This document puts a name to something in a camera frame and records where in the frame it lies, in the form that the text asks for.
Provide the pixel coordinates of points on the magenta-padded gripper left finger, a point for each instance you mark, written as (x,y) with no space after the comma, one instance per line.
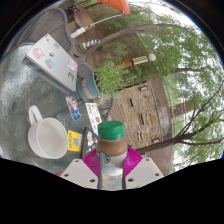
(78,171)

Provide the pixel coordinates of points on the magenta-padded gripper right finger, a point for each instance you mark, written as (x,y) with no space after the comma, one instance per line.
(146,171)

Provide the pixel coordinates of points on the coffee drink bottle green cap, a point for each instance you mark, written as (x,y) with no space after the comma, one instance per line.
(112,148)

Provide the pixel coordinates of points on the yellow square card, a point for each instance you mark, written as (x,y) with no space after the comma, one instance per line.
(74,141)

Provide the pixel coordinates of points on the dark-trunk branching tree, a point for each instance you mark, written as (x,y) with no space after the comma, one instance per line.
(173,140)

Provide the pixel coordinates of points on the white ceramic mug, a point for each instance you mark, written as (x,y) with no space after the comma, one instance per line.
(48,138)

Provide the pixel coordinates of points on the white sticker sheet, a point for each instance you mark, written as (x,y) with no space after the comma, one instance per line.
(93,116)

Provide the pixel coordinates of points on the stone brick fountain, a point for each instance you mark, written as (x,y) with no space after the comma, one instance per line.
(146,113)

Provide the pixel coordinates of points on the colourful printed card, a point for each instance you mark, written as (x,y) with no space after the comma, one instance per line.
(73,108)

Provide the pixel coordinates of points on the potted green plant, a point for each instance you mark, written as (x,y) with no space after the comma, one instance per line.
(88,87)

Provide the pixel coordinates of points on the grey metal mesh chair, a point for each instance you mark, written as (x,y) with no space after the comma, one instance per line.
(46,23)
(85,69)

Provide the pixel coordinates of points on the silver laptop with stickers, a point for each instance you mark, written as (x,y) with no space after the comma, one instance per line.
(53,60)

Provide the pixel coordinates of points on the blue yellow striped cone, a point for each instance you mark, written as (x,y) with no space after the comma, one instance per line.
(90,44)

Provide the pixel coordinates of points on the thin-trunk tall tree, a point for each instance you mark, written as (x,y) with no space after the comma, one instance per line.
(133,31)

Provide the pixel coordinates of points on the wooden bench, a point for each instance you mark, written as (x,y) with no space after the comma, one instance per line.
(81,18)

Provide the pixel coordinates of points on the orange patio umbrella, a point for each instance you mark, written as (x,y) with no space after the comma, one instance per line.
(116,5)

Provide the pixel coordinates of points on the wall lantern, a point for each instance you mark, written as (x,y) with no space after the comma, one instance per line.
(144,88)
(155,140)

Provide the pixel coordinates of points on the globe lamp post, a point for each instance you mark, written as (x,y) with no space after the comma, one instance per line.
(136,60)

